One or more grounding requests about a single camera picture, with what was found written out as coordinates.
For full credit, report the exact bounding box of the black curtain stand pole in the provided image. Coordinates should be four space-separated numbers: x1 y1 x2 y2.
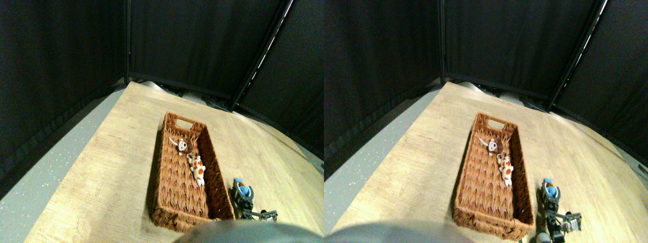
545 0 609 110
124 0 132 85
227 0 295 110
438 0 447 85

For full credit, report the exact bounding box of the blue plush toy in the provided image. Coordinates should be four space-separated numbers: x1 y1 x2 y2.
543 177 560 198
234 177 253 198

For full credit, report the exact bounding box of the brown white-faced plush toy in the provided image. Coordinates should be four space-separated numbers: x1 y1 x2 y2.
169 136 196 155
478 136 505 157

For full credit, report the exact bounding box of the brown wicker basket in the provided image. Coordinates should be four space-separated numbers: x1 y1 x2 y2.
453 112 536 241
152 112 236 233

